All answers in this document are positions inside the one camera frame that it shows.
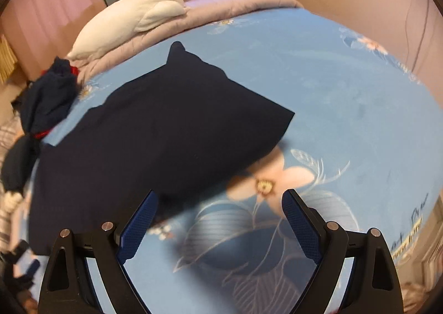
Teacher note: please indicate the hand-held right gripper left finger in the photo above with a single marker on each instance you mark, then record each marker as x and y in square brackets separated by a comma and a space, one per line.
[138, 227]

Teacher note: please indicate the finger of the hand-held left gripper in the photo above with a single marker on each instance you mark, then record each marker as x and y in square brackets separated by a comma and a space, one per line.
[33, 268]
[21, 250]

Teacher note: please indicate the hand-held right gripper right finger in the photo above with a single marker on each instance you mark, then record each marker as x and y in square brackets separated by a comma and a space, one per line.
[301, 227]

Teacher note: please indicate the navy collared shirt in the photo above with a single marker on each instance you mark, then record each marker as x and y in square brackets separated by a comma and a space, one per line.
[155, 127]

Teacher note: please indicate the navy clothes pile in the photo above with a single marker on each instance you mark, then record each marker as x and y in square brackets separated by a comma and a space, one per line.
[48, 99]

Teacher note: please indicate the small white cloth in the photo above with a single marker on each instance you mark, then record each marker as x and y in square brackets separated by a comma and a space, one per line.
[12, 201]

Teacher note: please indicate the dark rounded garment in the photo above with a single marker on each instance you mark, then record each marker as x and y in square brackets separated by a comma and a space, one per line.
[19, 165]

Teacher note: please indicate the plaid blanket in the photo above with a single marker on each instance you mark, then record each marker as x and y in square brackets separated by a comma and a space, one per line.
[7, 134]

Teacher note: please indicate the blue floral bed sheet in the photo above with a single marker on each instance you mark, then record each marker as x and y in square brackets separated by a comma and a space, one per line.
[346, 109]

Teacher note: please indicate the beige fringed cloth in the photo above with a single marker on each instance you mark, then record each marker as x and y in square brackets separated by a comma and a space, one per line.
[7, 58]

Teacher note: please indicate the white fluffy pillow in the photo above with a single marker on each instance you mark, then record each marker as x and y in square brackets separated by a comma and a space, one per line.
[131, 19]

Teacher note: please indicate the lilac quilt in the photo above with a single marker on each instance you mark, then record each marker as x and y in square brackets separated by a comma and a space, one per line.
[235, 6]

